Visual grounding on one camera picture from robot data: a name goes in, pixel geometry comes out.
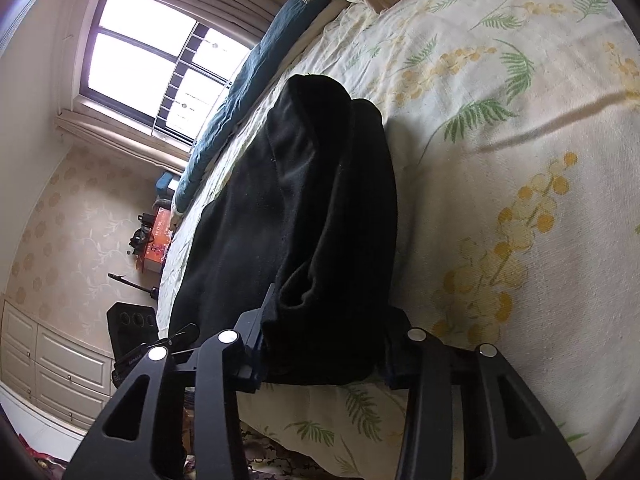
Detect black pants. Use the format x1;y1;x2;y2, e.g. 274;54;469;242
169;75;398;386

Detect black tripod stick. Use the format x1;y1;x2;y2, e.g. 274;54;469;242
107;273;160;301

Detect orange box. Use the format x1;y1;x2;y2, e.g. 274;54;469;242
142;208;174;274

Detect blue box by bed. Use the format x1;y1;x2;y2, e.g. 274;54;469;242
155;171;180;200

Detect white drawer cabinet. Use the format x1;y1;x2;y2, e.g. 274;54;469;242
1;301;115;430

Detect floral white bed cover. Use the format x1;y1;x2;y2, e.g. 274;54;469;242
157;0;639;479

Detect dark teal quilt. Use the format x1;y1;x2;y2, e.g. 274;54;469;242
171;0;346;216

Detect black camera device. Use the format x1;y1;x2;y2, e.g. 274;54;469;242
106;302;158;361

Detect window with dark frame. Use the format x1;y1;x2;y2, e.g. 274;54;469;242
80;0;250;151

